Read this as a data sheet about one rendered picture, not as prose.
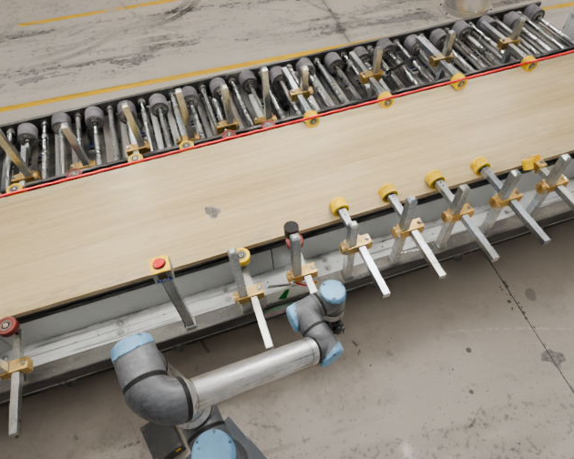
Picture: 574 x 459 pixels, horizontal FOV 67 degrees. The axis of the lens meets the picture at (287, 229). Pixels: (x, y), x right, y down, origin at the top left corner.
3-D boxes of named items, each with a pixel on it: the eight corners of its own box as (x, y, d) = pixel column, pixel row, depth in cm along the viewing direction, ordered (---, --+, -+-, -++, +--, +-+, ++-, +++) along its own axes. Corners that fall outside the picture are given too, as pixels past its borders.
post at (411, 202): (398, 263, 212) (418, 199, 173) (392, 265, 211) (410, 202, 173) (394, 257, 214) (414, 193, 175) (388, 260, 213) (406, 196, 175)
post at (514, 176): (486, 238, 222) (523, 173, 183) (479, 239, 221) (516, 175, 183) (482, 232, 224) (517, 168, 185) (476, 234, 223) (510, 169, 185)
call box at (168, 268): (176, 280, 159) (170, 269, 152) (157, 285, 158) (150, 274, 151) (172, 264, 163) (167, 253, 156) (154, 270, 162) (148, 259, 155)
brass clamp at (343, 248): (372, 249, 190) (373, 242, 185) (343, 258, 187) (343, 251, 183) (365, 239, 193) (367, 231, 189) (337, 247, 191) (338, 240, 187)
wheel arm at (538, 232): (548, 243, 186) (552, 239, 183) (541, 246, 186) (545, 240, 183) (482, 166, 215) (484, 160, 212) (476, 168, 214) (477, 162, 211)
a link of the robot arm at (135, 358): (193, 447, 166) (109, 400, 104) (176, 405, 175) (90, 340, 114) (228, 424, 169) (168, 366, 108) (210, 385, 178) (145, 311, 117)
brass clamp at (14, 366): (33, 372, 178) (26, 368, 174) (-2, 383, 176) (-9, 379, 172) (33, 358, 181) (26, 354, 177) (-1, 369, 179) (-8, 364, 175)
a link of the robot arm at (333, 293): (312, 285, 149) (337, 272, 152) (312, 302, 159) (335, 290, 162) (327, 306, 144) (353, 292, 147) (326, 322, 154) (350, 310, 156)
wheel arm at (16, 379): (22, 434, 164) (16, 432, 160) (13, 437, 163) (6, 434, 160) (25, 331, 188) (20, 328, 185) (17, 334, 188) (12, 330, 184)
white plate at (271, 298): (319, 289, 204) (320, 278, 196) (266, 306, 200) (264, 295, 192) (319, 288, 204) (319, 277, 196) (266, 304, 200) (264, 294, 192)
